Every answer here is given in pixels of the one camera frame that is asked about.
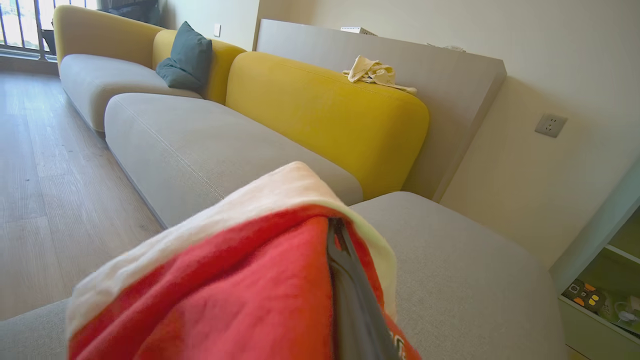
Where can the cream crumpled cloth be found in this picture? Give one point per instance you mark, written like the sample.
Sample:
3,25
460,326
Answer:
372,72

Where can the black toy with orange spots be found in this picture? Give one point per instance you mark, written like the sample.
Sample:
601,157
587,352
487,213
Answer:
584,295

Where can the red garment with white trim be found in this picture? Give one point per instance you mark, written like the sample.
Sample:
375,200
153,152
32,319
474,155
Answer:
225,300

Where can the white shelf cabinet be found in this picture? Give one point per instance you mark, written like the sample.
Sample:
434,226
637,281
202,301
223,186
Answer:
590,335

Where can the grey fabric sofa seat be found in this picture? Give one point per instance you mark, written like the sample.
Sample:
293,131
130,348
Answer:
105,80
200,145

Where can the white wall switch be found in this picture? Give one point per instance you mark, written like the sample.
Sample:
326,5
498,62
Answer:
217,30

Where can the dark teal throw pillow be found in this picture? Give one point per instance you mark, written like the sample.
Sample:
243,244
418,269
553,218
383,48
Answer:
192,57

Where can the grey console panel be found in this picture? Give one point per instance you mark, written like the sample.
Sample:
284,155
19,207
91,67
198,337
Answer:
440,85

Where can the dark furniture piece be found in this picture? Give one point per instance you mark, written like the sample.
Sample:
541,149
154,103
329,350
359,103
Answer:
130,10

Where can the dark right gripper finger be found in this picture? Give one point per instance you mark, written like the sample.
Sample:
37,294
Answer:
355,310

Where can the small white gadget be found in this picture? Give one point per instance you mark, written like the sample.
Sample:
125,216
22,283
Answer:
629,311

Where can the grey wall socket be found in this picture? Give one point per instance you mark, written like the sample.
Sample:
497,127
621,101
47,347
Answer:
550,125

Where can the small white box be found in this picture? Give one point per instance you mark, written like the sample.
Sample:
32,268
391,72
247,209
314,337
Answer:
357,31

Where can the grey fabric sofa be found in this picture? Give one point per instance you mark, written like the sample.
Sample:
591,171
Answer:
475,280

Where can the small pale object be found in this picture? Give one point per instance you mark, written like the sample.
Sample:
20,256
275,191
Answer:
450,48

